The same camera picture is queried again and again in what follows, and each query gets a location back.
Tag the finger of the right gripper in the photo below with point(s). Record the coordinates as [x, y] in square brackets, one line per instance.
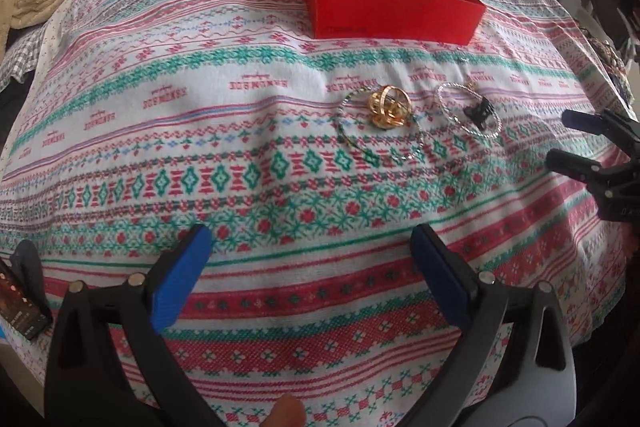
[575, 167]
[590, 123]

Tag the left hand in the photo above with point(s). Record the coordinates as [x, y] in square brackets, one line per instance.
[288, 411]

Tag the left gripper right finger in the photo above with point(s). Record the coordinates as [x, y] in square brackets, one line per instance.
[452, 282]

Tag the red jewelry box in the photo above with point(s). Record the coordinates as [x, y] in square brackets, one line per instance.
[444, 21]

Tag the black hair claw clip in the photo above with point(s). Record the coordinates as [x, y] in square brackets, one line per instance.
[480, 113]

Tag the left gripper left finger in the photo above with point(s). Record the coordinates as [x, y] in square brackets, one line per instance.
[171, 280]

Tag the patterned knit bedspread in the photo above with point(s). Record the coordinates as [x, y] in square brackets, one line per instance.
[148, 116]

